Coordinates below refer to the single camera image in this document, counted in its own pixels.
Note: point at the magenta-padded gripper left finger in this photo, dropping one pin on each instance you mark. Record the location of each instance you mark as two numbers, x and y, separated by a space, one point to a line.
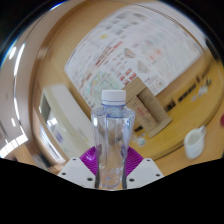
87 163

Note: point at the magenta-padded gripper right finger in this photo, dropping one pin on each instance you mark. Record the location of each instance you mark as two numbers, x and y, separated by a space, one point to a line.
135 163

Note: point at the clear white-capped water bottle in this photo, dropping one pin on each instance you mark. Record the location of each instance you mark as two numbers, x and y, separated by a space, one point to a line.
112 140

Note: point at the white standing board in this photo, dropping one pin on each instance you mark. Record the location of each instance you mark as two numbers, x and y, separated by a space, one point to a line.
63 123

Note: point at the brown cardboard box stand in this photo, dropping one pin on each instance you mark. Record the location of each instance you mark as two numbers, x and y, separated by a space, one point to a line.
148 106

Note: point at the white ceramic mug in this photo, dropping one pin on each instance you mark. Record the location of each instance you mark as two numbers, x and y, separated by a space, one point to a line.
194 143

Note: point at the flat round red coaster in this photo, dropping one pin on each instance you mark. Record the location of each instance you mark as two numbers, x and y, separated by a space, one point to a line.
222 120

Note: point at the large printed wall poster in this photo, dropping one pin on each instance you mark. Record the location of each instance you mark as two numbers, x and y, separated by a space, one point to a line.
133 50

